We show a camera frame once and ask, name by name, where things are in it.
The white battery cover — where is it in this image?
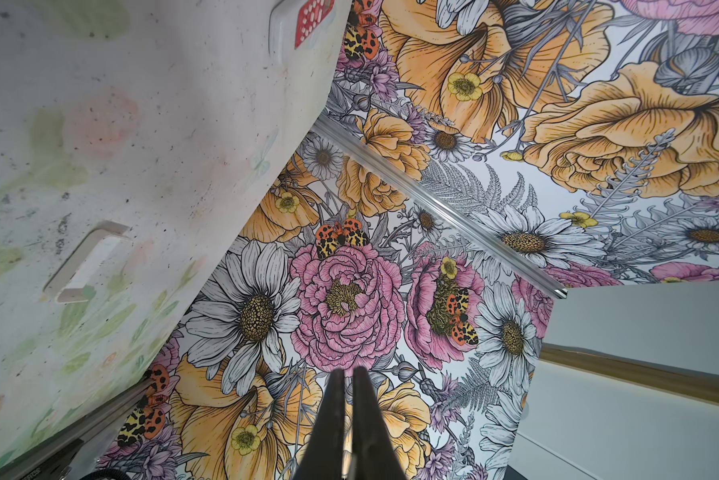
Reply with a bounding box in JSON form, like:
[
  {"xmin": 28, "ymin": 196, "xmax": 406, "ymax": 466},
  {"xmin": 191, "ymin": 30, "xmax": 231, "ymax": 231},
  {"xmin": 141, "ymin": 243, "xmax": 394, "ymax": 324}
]
[{"xmin": 43, "ymin": 221, "xmax": 131, "ymax": 304}]

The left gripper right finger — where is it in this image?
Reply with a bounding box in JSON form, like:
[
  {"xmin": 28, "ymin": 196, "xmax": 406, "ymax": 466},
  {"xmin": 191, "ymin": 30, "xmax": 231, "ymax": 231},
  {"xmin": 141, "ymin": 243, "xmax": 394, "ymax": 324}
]
[{"xmin": 351, "ymin": 367, "xmax": 405, "ymax": 480}]

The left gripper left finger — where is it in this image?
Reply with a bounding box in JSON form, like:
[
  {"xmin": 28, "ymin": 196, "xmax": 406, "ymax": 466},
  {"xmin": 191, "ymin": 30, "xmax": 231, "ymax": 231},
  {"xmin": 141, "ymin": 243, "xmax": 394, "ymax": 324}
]
[{"xmin": 294, "ymin": 369, "xmax": 346, "ymax": 480}]

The red white remote control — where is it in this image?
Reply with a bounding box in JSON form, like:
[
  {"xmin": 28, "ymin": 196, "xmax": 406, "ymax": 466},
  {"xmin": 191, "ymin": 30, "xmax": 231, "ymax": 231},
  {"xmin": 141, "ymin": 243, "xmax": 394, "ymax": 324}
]
[{"xmin": 269, "ymin": 0, "xmax": 336, "ymax": 64}]

